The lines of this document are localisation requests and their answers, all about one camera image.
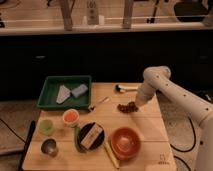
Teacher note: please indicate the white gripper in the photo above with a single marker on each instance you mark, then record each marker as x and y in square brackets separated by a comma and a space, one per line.
[143, 97]

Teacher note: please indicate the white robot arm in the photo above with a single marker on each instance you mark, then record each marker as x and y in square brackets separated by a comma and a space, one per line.
[200, 110]

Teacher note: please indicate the red bowl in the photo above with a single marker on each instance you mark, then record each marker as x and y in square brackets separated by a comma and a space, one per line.
[125, 143]

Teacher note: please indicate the yellow wooden stick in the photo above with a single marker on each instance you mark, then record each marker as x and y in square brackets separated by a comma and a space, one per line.
[111, 155]

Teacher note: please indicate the blue-grey rectangular sponge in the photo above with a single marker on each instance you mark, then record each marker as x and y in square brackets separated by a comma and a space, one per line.
[78, 91]

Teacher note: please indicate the green vegetable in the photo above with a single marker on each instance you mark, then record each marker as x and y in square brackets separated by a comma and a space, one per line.
[76, 140]

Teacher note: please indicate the white cup orange inside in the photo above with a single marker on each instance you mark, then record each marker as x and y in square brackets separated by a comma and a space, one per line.
[70, 117]

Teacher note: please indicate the green plastic tray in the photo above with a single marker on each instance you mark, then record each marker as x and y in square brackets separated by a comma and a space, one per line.
[48, 95]

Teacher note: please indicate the grey wedge sponge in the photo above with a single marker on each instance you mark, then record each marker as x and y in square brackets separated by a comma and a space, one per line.
[63, 94]

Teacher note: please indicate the green cup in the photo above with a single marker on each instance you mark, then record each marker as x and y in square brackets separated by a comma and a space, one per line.
[46, 127]

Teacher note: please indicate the metal cup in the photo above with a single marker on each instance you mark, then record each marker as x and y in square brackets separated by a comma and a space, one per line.
[49, 147]

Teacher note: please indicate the wooden shelf ledge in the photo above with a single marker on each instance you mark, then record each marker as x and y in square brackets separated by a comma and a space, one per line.
[106, 29]

